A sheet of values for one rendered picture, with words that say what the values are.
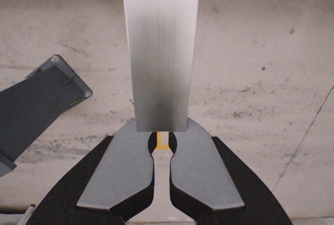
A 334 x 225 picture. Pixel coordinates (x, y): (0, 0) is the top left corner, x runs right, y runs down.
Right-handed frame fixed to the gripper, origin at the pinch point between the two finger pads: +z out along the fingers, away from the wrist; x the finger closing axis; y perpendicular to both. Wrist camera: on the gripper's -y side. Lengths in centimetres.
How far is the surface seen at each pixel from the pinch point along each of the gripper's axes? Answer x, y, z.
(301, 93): 96, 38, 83
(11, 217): -167, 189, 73
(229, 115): 49, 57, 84
